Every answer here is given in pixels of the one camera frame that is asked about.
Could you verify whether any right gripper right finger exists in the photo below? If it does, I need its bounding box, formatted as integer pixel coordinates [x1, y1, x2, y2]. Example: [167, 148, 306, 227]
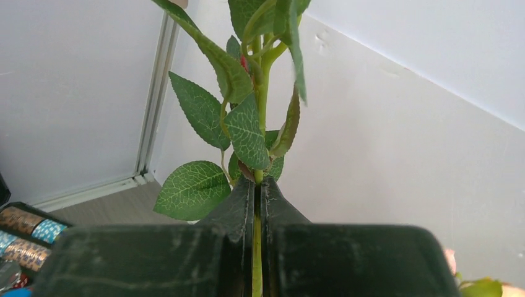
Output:
[260, 177, 459, 296]

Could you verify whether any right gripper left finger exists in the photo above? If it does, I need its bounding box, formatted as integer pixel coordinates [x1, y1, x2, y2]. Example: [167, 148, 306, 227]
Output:
[33, 178, 255, 297]

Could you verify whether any pink bud flower stem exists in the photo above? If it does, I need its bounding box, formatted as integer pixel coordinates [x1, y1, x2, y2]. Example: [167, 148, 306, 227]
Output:
[150, 0, 313, 297]

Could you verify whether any pink flower bouquet orange wrap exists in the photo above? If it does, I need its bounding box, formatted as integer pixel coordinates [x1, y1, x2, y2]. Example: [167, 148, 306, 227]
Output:
[444, 249, 524, 297]

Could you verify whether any black open case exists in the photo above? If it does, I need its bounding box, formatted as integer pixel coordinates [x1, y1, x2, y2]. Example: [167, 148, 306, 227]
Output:
[1, 178, 72, 295]

